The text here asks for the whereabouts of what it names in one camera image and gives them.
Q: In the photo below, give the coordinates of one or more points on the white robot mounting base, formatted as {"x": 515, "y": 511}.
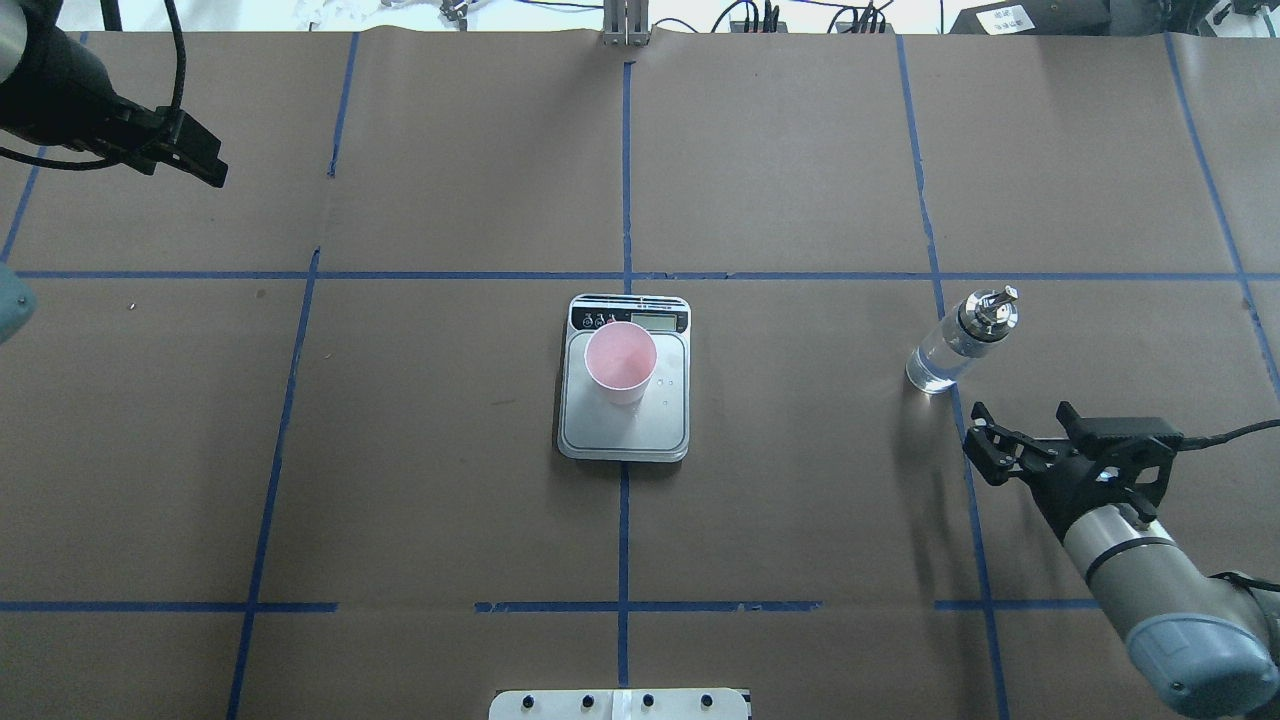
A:
{"x": 623, "y": 703}

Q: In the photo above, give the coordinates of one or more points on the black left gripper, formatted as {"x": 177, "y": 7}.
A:
{"x": 68, "y": 98}

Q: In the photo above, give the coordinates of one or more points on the glass sauce bottle steel cap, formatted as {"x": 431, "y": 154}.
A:
{"x": 967, "y": 332}

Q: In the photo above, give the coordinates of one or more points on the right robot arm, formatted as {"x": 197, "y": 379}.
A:
{"x": 1206, "y": 643}

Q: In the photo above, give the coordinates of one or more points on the digital kitchen scale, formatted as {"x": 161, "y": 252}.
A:
{"x": 646, "y": 420}

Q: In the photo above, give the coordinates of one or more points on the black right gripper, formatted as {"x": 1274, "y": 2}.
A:
{"x": 1066, "y": 489}

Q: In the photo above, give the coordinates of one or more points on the aluminium frame post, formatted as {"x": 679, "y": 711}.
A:
{"x": 626, "y": 23}

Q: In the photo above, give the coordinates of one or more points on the pink cup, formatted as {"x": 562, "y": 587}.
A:
{"x": 621, "y": 358}

